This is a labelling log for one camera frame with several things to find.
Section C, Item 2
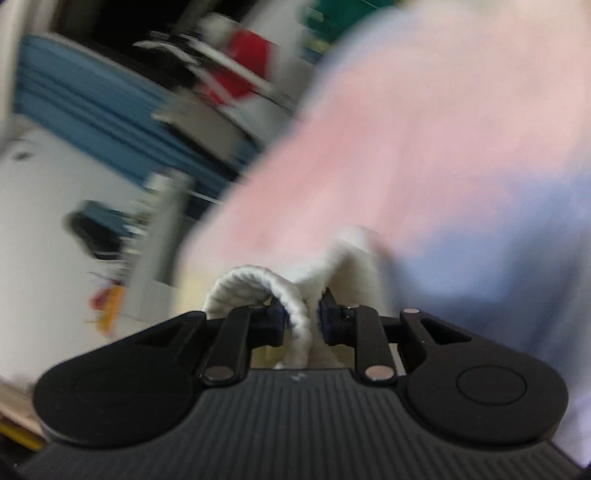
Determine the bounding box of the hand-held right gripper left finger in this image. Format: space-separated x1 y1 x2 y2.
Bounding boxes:
139 299 286 387

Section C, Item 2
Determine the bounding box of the blue curtain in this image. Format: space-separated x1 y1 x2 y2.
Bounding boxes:
13 34 257 206

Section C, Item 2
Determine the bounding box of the dark blue object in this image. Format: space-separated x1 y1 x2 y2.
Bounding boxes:
67 199 141 261

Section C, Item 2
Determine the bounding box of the green garment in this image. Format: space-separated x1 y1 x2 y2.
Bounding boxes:
301 0 400 49

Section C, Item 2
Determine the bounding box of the pastel rainbow blanket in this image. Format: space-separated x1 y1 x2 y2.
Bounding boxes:
178 4 591 467

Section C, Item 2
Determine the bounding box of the orange yellow object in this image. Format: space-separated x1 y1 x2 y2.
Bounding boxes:
88 279 126 335

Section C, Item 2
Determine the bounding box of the white garment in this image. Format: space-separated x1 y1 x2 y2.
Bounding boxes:
202 225 395 371

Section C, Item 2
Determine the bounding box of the white drying rack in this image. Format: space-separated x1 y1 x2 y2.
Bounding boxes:
133 30 296 114

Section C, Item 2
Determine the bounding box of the grey post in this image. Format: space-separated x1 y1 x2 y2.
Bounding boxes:
127 170 195 321

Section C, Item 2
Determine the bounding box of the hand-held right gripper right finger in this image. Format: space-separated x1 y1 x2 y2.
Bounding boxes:
318 287 472 385

